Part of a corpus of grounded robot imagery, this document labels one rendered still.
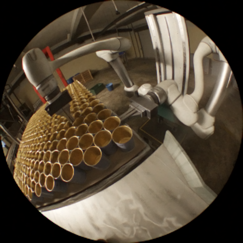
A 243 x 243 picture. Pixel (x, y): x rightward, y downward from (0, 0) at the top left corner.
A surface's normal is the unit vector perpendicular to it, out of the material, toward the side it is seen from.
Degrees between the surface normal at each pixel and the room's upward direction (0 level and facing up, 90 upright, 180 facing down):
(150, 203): 0
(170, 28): 90
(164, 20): 90
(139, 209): 0
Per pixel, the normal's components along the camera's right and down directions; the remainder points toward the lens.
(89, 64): 0.54, 0.50
